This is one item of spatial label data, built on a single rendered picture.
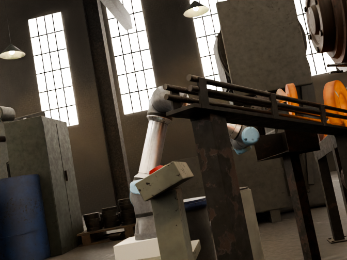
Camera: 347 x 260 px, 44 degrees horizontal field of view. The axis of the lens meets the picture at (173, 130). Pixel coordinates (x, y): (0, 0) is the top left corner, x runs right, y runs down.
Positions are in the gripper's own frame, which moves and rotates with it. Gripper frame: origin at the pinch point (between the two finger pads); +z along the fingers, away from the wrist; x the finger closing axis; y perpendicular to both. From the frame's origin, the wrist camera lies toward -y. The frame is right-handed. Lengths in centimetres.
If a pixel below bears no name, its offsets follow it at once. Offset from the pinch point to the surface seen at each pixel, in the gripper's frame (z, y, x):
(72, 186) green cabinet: -222, 50, 291
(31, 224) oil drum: -249, 22, 216
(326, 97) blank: -3, -12, -67
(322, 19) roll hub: 18.7, 18.2, -30.9
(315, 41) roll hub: 18.2, 15.8, -10.1
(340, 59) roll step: 21.2, 2.8, -18.1
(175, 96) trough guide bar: -40, -3, -117
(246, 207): -38, -30, -85
